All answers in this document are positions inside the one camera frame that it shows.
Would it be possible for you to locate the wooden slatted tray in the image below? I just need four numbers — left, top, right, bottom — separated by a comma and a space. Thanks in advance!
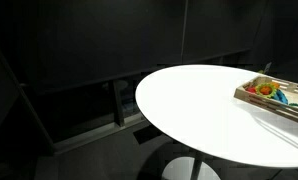
234, 76, 298, 123

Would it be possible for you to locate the white table pedestal base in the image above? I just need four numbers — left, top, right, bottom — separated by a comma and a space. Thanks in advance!
161, 153, 221, 180

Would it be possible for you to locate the orange ring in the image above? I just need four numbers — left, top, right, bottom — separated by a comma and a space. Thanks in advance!
259, 82, 281, 96

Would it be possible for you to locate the blue ring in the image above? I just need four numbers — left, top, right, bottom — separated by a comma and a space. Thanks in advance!
272, 89, 289, 105

